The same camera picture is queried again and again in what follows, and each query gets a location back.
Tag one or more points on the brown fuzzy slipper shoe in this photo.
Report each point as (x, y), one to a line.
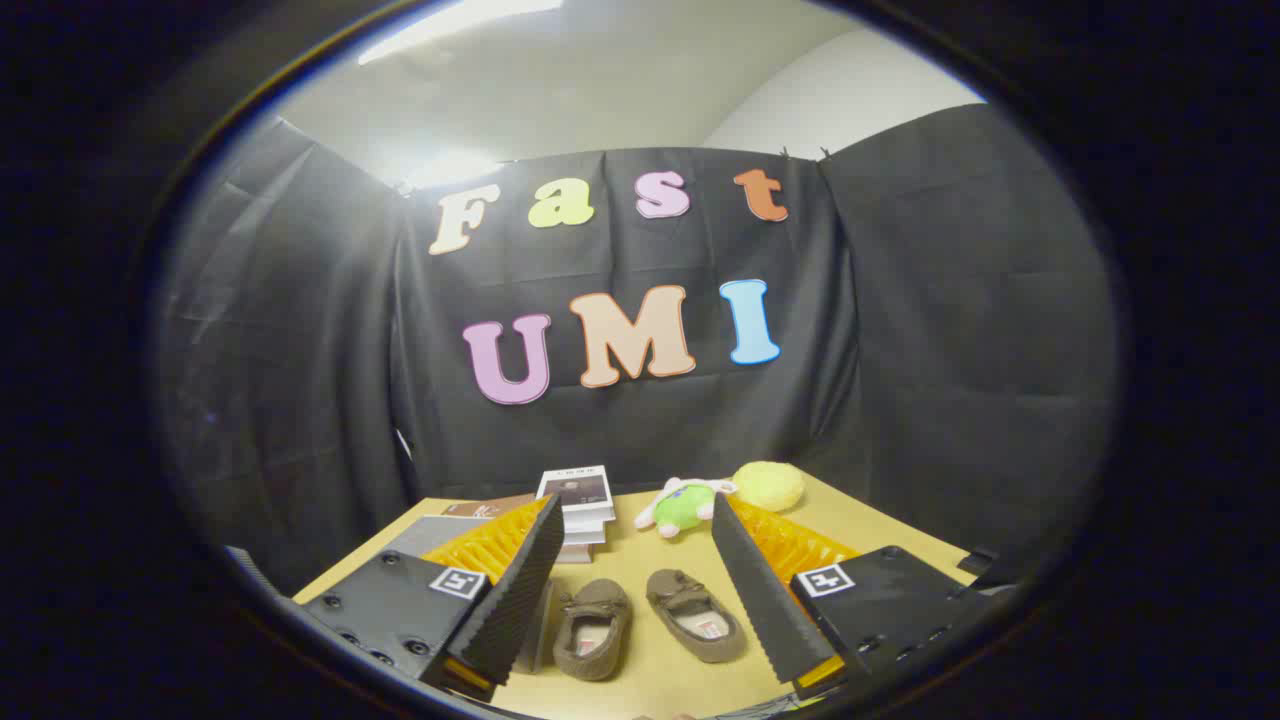
(590, 635)
(700, 620)

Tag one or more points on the green and pink plush toy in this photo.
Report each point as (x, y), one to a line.
(685, 507)

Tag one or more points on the black backdrop cloth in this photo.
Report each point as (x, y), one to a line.
(900, 350)

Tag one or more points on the pale brown edged book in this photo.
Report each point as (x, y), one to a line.
(580, 545)

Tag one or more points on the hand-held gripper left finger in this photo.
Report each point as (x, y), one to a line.
(520, 590)

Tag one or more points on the plain white thick book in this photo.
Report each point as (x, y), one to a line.
(590, 518)

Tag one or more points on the gray fabric storage box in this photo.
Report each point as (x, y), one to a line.
(440, 533)

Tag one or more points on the white portrait cover book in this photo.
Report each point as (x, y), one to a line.
(575, 487)

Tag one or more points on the brown cover flat book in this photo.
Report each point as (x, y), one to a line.
(490, 506)

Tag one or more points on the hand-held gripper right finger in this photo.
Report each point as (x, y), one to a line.
(760, 590)

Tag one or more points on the yellow plush cushion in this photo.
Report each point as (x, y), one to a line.
(768, 486)

